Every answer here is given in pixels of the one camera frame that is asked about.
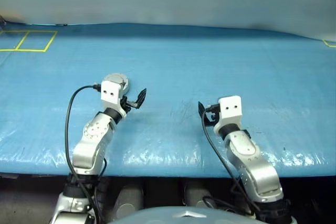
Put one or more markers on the blue plastic table cover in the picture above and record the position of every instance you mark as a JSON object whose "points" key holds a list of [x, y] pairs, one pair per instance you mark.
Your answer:
{"points": [[210, 72]]}

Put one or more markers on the small black edge clip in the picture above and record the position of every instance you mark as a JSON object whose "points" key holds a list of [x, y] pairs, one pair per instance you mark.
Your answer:
{"points": [[62, 24]]}

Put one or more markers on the blue-grey robot torso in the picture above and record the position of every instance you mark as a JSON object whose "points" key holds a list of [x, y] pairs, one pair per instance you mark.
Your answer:
{"points": [[183, 216]]}

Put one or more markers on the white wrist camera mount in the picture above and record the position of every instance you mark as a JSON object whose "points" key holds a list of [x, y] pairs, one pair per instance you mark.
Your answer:
{"points": [[110, 93], [231, 110]]}

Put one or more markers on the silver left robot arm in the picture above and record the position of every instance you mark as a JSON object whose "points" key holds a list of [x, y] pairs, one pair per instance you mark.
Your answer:
{"points": [[92, 134]]}

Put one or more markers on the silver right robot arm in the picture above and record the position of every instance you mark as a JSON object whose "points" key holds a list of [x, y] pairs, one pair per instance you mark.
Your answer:
{"points": [[252, 161]]}

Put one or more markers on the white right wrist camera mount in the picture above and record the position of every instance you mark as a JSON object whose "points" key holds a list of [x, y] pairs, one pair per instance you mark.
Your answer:
{"points": [[231, 110]]}

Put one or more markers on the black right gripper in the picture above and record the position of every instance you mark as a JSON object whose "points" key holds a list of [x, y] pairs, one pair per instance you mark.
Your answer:
{"points": [[214, 112]]}

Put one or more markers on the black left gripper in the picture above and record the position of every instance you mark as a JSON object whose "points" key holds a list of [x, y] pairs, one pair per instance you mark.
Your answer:
{"points": [[125, 104]]}

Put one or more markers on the small grey round object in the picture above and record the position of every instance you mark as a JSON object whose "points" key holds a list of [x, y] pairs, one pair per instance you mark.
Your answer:
{"points": [[127, 87]]}

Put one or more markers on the grey rounded cylinder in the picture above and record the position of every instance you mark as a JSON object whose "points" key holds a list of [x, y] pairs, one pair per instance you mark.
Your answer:
{"points": [[130, 199], [197, 193]]}

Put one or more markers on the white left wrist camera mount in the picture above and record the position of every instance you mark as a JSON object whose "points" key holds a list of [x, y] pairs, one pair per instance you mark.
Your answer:
{"points": [[110, 93]]}

